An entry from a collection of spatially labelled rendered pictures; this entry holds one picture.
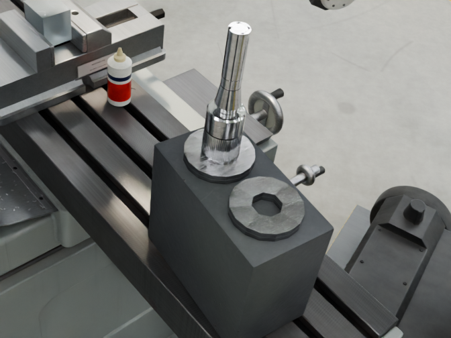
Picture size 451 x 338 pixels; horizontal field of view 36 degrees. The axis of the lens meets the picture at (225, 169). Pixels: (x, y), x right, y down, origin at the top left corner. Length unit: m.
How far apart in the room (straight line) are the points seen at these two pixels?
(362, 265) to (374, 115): 1.41
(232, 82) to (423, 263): 0.92
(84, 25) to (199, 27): 1.96
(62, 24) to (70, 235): 0.35
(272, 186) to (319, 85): 2.12
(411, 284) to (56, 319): 0.74
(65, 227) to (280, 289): 0.46
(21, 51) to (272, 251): 0.60
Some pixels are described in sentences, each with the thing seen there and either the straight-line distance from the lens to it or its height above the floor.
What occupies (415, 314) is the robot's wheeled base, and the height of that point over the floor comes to 0.57.
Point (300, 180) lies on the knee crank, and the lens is 1.72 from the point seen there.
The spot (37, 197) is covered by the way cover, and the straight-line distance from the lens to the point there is 1.17.
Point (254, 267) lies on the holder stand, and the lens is 0.77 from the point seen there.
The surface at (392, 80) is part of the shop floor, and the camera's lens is 3.09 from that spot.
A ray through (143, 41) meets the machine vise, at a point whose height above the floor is 1.01.
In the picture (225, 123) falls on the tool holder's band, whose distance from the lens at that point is 0.80.
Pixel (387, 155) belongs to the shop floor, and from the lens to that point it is 2.71.
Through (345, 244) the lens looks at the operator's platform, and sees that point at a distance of 1.81.
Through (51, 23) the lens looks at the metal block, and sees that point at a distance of 1.19.
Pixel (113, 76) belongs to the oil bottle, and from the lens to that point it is 1.18.
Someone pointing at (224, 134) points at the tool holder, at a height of 1.21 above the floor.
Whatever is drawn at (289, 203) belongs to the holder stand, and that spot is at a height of 1.16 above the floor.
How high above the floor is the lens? 1.75
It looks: 45 degrees down
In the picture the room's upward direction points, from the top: 10 degrees clockwise
